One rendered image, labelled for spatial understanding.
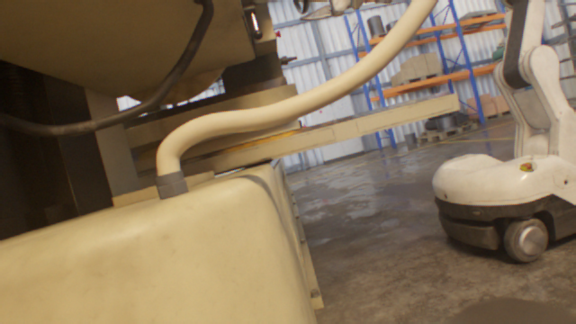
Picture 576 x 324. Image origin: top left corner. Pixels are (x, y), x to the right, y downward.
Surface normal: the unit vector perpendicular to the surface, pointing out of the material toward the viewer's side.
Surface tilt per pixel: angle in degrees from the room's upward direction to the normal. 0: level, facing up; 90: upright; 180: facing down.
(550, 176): 90
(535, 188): 91
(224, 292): 90
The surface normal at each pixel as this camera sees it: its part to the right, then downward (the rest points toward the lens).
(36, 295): 0.38, -0.05
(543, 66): 0.05, 0.04
